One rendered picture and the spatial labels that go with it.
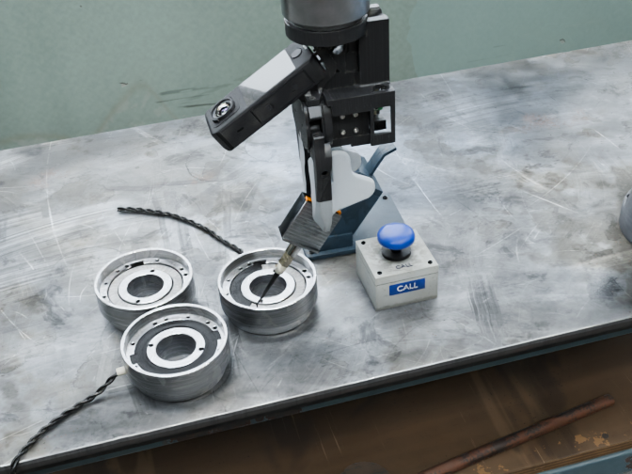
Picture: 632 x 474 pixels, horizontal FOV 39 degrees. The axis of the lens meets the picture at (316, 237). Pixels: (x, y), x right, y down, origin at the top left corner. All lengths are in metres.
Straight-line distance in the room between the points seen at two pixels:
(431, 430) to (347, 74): 0.54
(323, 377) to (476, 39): 2.02
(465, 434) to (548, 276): 0.26
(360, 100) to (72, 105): 1.87
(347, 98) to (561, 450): 0.58
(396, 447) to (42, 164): 0.62
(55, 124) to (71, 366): 1.72
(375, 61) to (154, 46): 1.78
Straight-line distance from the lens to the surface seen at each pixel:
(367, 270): 0.94
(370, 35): 0.77
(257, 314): 0.90
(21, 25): 2.49
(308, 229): 0.86
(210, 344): 0.88
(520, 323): 0.94
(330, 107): 0.77
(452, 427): 1.17
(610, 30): 3.02
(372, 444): 1.15
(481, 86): 1.39
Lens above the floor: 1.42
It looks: 36 degrees down
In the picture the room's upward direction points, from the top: 4 degrees counter-clockwise
